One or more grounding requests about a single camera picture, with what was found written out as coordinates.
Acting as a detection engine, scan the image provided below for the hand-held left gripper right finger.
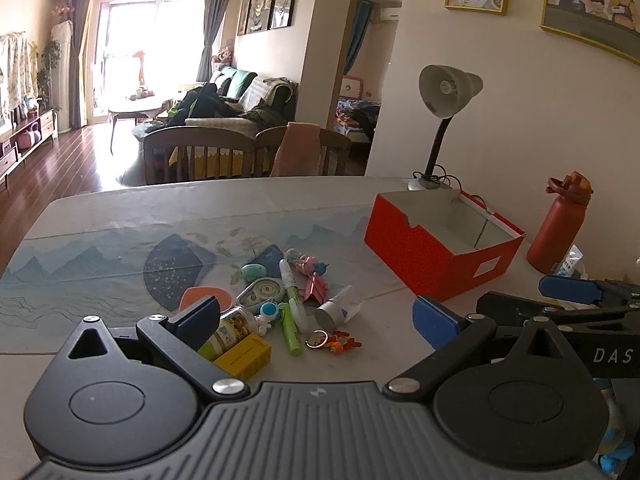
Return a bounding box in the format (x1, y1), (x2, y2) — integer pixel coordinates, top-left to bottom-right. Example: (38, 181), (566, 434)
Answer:
(382, 296), (576, 403)

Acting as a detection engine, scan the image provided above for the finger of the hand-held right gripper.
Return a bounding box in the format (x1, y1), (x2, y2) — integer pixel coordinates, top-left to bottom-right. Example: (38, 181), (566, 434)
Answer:
(475, 291), (640, 333)
(539, 274), (640, 312)

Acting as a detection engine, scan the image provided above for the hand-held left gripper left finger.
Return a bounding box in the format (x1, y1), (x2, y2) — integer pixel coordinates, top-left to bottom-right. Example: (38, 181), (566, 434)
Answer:
(65, 296), (250, 402)

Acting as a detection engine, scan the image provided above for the orange plastic cup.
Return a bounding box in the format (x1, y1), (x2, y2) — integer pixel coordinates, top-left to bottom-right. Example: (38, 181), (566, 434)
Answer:
(179, 286), (232, 313)

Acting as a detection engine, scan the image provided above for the jar with yellow label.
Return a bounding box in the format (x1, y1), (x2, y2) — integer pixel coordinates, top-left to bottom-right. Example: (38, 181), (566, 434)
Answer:
(197, 306), (258, 361)

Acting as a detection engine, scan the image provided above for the small yellow box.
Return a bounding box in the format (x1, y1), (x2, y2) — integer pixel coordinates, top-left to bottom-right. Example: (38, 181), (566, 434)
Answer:
(212, 334), (272, 382)

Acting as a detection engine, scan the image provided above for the red cardboard box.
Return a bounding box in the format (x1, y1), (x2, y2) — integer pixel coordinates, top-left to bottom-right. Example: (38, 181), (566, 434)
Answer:
(364, 190), (527, 303)

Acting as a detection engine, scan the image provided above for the green marker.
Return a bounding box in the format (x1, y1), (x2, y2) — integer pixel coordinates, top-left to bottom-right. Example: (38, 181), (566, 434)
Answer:
(280, 301), (304, 358)

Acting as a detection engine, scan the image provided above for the orange keychain with ring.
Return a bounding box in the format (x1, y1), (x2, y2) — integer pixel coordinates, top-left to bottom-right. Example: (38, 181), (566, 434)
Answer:
(304, 329), (362, 353)

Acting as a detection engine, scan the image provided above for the small white bottle grey cap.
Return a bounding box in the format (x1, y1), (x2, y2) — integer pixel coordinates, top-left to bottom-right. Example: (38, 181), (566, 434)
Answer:
(315, 285), (368, 330)

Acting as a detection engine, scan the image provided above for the person's right hand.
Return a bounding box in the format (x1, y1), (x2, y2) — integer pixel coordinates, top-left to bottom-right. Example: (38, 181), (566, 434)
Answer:
(596, 377), (635, 472)

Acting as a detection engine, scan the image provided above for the small white packet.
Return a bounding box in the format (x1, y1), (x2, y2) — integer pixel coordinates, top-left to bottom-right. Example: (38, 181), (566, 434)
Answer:
(555, 244), (588, 278)

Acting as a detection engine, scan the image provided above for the red-brown water bottle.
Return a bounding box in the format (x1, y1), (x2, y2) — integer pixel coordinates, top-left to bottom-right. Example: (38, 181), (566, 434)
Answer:
(526, 171), (595, 275)

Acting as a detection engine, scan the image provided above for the white green correction tape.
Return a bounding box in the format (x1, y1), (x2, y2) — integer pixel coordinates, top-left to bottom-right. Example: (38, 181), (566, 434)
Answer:
(236, 278), (286, 308)

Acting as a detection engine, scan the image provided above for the blue printed table mat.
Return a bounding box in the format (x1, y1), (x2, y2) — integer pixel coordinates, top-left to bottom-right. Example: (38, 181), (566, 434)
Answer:
(0, 210), (411, 356)

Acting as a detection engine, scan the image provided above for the wooden dining chair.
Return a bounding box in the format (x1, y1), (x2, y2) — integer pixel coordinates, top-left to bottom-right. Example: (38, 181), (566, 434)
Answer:
(254, 125), (352, 178)
(142, 126), (258, 185)

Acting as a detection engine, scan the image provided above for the sofa with blankets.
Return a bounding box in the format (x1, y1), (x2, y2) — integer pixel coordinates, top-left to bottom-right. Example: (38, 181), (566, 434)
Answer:
(132, 66), (296, 152)

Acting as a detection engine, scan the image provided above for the pink cloth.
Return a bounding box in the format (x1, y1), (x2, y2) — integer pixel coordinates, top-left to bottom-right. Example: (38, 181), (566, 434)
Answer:
(270, 121), (322, 177)

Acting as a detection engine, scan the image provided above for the oval coffee table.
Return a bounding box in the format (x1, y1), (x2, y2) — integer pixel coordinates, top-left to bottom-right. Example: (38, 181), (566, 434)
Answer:
(107, 96), (173, 153)

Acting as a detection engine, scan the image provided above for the bed with colourful bedding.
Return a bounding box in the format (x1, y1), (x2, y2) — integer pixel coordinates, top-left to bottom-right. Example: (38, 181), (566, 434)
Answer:
(334, 100), (376, 146)

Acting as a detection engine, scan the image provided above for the grey desk lamp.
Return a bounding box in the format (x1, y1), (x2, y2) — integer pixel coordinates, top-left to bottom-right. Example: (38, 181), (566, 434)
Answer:
(407, 64), (485, 192)

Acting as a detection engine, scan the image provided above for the wooden television cabinet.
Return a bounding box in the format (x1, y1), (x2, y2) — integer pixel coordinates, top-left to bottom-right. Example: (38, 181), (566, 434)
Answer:
(0, 107), (57, 181)

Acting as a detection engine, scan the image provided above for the white floor air conditioner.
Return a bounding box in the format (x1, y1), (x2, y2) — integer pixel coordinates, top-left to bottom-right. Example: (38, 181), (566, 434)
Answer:
(50, 20), (73, 136)

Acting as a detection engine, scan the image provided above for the grey curtain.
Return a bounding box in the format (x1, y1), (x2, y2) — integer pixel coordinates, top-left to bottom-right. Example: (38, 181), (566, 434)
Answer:
(67, 0), (96, 131)
(196, 0), (230, 83)

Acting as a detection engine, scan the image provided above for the gold framed family picture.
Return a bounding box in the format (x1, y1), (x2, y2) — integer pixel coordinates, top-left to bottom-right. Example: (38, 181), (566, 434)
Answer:
(540, 0), (640, 66)

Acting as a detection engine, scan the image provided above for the green potted plant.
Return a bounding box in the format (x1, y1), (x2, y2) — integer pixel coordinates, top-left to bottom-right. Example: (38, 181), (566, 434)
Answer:
(36, 40), (62, 111)

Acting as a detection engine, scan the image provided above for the teal bedroom curtain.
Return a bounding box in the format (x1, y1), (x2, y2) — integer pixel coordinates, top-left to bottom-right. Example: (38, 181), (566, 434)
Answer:
(344, 0), (373, 78)

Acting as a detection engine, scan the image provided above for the floral hanging blanket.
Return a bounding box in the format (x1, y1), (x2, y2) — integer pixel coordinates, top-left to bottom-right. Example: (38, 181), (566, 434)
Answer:
(0, 32), (38, 121)

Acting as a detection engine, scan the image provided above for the astronaut keychain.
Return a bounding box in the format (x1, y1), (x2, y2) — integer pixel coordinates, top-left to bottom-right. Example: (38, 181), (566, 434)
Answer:
(255, 301), (283, 335)

